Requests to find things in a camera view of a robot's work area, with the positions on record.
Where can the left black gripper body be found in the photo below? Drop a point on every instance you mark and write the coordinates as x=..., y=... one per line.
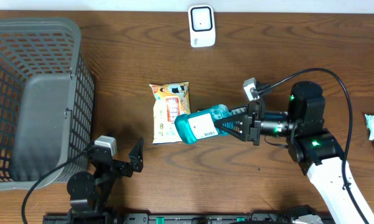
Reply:
x=104, y=176

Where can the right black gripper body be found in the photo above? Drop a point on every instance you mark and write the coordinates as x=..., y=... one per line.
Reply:
x=255, y=129

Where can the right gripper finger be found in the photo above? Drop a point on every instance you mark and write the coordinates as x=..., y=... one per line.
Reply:
x=236, y=125
x=239, y=110

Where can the teal Listerine mouthwash bottle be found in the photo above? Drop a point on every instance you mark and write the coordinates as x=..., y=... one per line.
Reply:
x=201, y=125

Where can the yellow snack bag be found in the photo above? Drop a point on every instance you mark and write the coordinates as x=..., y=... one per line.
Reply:
x=171, y=101

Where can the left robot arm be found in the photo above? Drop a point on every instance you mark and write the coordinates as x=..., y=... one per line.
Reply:
x=89, y=192

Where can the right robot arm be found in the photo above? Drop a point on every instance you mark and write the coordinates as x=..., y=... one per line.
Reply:
x=310, y=145

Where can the white barcode scanner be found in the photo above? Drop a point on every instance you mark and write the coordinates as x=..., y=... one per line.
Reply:
x=201, y=26

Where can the grey plastic shopping basket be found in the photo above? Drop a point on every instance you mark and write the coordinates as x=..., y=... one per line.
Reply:
x=46, y=102

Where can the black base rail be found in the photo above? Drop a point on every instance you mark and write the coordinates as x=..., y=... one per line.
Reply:
x=143, y=218

